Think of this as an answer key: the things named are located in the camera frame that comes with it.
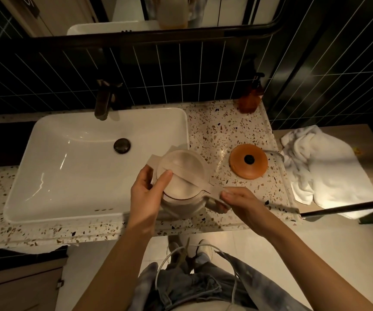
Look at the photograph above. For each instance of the beige paper seal strip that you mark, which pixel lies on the beige paper seal strip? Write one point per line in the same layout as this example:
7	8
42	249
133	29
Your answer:
186	177

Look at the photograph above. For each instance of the dark round drain stopper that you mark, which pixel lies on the dark round drain stopper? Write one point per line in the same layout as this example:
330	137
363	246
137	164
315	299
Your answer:
122	146

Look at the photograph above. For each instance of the white ceramic sink basin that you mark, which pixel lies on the white ceramic sink basin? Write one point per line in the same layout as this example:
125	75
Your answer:
76	178

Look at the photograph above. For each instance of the black metal rod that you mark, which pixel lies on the black metal rod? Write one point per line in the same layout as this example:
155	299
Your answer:
348	208

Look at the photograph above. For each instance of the person's right thumb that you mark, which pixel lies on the person's right thumb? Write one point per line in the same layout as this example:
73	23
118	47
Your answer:
229	201

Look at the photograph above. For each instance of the amber soap pump bottle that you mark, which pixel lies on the amber soap pump bottle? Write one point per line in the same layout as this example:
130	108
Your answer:
249	98

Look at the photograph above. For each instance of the person's right hand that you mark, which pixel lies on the person's right hand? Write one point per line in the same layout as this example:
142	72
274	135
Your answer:
248	210

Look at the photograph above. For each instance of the wooden vanity cabinet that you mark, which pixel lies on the wooden vanity cabinet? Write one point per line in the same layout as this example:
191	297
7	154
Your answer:
18	285

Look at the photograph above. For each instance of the person's left forearm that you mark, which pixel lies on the person's left forearm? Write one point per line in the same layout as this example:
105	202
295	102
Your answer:
121	265

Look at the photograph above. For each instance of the white left shoe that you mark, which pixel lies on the white left shoe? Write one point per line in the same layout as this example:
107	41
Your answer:
173	251

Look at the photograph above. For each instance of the black framed wall mirror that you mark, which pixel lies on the black framed wall mirror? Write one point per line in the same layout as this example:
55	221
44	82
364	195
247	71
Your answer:
134	12

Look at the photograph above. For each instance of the person's blue jeans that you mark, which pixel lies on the person's blue jeans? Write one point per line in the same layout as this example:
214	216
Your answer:
189	285

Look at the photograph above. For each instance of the white right shoe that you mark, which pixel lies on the white right shoe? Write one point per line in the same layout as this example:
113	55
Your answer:
205	247

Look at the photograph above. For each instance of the person's left hand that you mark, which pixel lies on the person's left hand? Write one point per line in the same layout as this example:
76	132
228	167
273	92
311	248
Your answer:
144	200

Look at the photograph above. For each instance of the person's left thumb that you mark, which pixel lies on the person's left thumb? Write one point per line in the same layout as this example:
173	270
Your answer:
164	181

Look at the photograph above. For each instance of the white crumpled towel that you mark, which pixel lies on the white crumpled towel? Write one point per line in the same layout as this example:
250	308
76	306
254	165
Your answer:
319	171

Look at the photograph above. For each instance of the white electric kettle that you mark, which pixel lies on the white electric kettle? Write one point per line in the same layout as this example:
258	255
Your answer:
183	205

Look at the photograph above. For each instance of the white shoe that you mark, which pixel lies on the white shoe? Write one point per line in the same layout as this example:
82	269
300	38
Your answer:
173	251
205	247

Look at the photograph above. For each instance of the dark metal faucet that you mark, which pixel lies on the dark metal faucet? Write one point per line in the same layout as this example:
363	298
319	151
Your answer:
104	97

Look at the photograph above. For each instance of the person's right forearm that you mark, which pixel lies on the person's right forearm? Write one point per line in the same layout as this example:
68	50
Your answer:
313	268

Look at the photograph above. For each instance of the orange round kettle base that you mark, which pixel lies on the orange round kettle base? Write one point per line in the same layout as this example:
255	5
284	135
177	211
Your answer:
248	166

